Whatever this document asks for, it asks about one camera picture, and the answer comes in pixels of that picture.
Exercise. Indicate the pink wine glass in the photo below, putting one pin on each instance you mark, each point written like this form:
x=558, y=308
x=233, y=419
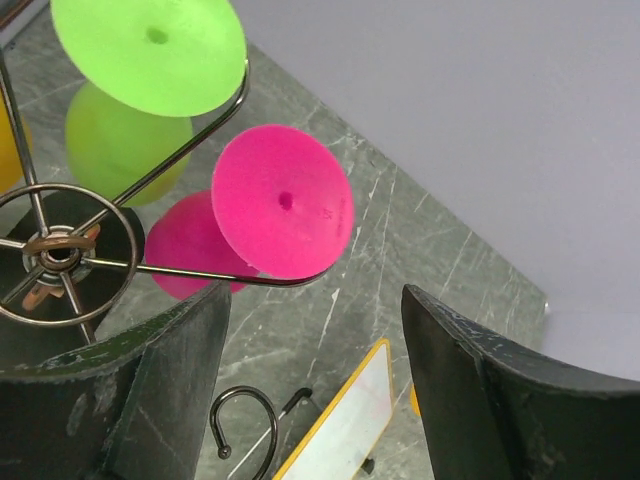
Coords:
x=279, y=204

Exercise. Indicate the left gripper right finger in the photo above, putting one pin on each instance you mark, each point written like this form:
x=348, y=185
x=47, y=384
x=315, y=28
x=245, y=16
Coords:
x=494, y=409

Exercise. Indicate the orange wine glass on rack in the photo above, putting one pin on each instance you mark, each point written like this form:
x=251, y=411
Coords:
x=10, y=165

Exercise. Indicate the green wine glass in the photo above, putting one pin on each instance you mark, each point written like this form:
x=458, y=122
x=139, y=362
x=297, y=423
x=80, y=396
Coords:
x=151, y=66

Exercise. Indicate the orange wine glass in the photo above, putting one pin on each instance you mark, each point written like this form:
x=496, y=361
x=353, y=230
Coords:
x=10, y=165
x=414, y=401

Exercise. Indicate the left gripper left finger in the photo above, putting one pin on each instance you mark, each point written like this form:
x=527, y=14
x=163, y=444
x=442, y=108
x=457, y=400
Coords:
x=133, y=406

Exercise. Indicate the orange framed whiteboard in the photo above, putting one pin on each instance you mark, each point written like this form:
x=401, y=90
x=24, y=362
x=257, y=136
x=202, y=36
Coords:
x=342, y=438

